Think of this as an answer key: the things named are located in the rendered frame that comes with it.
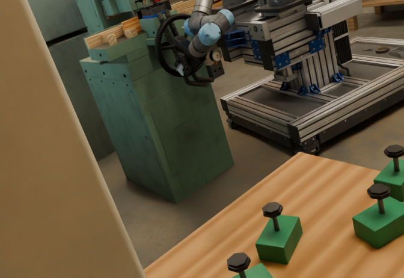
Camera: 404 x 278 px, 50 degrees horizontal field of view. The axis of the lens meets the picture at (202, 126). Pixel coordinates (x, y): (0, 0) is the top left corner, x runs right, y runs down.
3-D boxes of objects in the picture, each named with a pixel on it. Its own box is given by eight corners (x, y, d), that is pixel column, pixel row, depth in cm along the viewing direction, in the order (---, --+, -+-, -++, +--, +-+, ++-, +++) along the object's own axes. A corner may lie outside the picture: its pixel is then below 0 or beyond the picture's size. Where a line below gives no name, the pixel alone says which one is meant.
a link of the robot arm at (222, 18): (210, 9, 176) (195, 24, 171) (231, 6, 169) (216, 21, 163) (218, 26, 181) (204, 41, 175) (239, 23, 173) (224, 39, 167)
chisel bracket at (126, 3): (133, 14, 213) (127, -3, 210) (120, 15, 224) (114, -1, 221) (145, 9, 217) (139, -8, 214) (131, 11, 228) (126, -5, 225)
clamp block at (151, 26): (158, 38, 200) (152, 18, 196) (143, 38, 210) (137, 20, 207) (183, 27, 207) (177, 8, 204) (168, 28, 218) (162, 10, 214)
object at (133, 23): (127, 37, 210) (122, 22, 207) (125, 37, 211) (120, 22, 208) (165, 21, 221) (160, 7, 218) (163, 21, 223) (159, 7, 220)
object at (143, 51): (128, 62, 203) (125, 54, 201) (109, 61, 219) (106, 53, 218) (193, 33, 223) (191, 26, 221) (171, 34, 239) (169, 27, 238)
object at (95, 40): (89, 49, 209) (85, 38, 207) (88, 49, 210) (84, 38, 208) (185, 9, 238) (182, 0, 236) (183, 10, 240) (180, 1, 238)
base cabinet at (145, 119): (175, 205, 231) (131, 82, 205) (125, 179, 277) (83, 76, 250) (235, 164, 254) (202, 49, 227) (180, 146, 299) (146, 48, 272)
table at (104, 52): (118, 62, 190) (113, 49, 187) (91, 60, 213) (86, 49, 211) (219, 18, 219) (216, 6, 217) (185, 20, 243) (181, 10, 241)
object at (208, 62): (214, 79, 230) (210, 65, 227) (200, 78, 240) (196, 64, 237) (225, 73, 235) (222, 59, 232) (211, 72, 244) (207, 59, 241)
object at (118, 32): (105, 43, 211) (102, 35, 209) (103, 43, 212) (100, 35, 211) (198, 5, 240) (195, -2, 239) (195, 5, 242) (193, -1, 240)
